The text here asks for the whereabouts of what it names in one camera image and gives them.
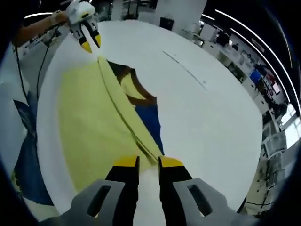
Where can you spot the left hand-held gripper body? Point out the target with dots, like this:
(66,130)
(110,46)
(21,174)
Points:
(80,11)

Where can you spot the curved ceiling light strip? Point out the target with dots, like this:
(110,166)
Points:
(270,40)
(265,56)

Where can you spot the white pillar beside black bin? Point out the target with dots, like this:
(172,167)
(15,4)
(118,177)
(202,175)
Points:
(181,11)

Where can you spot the yellow garment grey blue sleeves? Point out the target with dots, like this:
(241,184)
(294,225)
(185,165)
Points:
(94,117)

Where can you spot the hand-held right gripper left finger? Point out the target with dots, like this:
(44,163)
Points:
(124,188)

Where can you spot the person's left hand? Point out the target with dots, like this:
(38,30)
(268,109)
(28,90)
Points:
(58,17)

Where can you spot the black bin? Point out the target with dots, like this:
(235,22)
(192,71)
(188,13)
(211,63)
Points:
(166,23)

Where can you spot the blue crate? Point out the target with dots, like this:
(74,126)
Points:
(255,76)

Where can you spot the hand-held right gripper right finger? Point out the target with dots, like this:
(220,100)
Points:
(171,188)

